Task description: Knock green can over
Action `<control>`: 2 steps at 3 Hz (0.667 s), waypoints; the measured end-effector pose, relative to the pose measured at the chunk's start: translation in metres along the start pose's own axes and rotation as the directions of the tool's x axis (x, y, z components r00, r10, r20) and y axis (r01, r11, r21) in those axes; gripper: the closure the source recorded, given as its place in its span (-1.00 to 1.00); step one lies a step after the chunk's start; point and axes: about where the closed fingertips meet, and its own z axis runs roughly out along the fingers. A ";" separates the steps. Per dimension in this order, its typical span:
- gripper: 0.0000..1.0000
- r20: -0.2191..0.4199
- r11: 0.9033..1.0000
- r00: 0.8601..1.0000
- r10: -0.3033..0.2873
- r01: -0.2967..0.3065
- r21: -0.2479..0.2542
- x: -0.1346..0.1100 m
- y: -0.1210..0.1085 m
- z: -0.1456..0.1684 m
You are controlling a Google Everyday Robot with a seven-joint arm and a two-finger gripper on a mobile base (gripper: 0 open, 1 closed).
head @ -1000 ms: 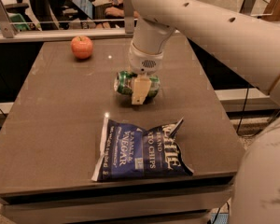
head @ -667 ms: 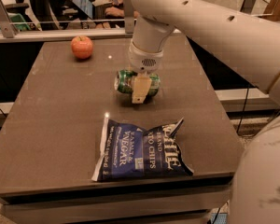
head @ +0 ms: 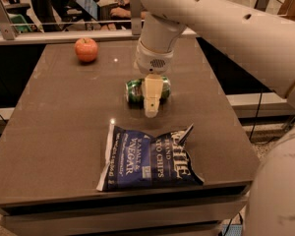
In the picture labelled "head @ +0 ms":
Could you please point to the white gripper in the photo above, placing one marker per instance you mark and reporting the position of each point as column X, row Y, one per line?
column 152, row 61

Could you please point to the green soda can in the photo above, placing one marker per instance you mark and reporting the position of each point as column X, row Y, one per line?
column 134, row 93

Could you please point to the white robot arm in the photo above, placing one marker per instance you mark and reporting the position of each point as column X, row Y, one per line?
column 264, row 46

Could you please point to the red apple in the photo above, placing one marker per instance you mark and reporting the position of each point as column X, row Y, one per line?
column 86, row 49

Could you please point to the blue chip bag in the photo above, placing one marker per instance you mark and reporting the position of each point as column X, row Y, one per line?
column 136, row 160

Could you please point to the seated person grey shirt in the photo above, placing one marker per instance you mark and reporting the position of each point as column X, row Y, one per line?
column 121, row 11

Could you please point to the open laptop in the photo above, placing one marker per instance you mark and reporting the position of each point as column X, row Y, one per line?
column 98, row 11

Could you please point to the green bin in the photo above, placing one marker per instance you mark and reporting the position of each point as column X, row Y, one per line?
column 20, row 24

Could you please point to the middle metal railing post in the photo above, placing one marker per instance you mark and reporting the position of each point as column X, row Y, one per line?
column 136, row 18

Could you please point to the left metal railing post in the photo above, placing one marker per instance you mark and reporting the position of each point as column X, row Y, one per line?
column 7, row 30

